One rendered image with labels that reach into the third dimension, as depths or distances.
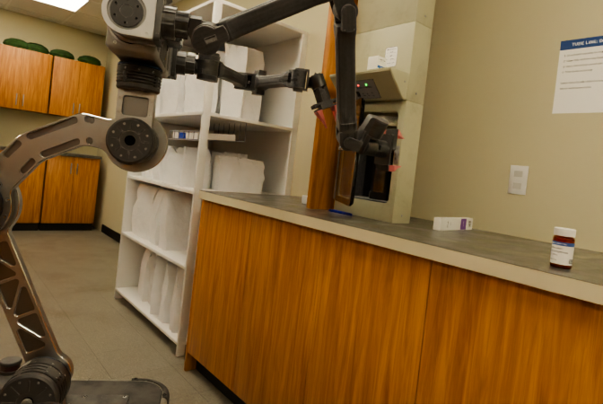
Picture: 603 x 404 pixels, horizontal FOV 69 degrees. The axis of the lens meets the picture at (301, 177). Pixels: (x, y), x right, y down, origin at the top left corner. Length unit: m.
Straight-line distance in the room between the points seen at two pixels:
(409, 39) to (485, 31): 0.46
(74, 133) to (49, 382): 0.76
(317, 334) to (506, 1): 1.55
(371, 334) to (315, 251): 0.36
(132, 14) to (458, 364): 1.22
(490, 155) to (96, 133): 1.52
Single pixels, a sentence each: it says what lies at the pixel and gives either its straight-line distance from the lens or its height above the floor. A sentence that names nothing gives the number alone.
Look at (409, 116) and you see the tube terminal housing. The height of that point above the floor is 1.35.
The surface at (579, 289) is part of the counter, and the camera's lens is 1.11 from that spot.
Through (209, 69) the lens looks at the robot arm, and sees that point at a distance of 1.70.
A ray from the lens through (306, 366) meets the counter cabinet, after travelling 1.72.
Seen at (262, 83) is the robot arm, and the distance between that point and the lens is 1.94.
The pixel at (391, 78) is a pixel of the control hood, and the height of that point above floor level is 1.47.
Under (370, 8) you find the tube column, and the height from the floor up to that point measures 1.81.
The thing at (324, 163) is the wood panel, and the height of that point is 1.14.
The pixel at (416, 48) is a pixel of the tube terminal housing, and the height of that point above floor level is 1.61.
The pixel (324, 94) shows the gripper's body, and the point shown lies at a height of 1.39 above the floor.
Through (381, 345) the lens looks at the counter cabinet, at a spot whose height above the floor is 0.60.
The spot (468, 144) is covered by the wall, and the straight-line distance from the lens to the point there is 2.06.
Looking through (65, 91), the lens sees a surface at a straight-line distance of 6.42.
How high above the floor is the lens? 1.10
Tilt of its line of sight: 1 degrees down
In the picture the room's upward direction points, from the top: 6 degrees clockwise
